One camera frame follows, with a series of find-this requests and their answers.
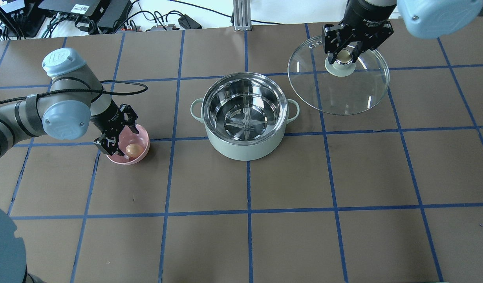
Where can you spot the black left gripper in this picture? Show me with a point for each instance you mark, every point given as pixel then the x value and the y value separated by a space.
pixel 109 119

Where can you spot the pale green steel pot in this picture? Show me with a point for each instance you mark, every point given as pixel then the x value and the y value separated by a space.
pixel 245 115

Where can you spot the pink bowl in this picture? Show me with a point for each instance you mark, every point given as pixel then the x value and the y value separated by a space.
pixel 127 137

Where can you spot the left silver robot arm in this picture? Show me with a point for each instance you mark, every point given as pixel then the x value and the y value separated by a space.
pixel 76 99

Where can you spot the glass pot lid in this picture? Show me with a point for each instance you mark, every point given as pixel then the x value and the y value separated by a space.
pixel 341 88

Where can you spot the brown egg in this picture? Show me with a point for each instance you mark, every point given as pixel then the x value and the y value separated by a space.
pixel 134 150

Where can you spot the aluminium frame post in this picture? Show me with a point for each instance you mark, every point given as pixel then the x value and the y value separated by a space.
pixel 241 15

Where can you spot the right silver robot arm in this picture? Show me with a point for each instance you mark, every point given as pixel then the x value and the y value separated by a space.
pixel 428 19

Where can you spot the brown paper table mat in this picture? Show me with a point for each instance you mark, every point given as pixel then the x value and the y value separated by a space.
pixel 394 194

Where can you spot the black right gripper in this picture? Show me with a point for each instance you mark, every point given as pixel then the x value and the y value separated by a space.
pixel 363 16

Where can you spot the black power adapter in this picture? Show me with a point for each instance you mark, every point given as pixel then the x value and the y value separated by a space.
pixel 188 23

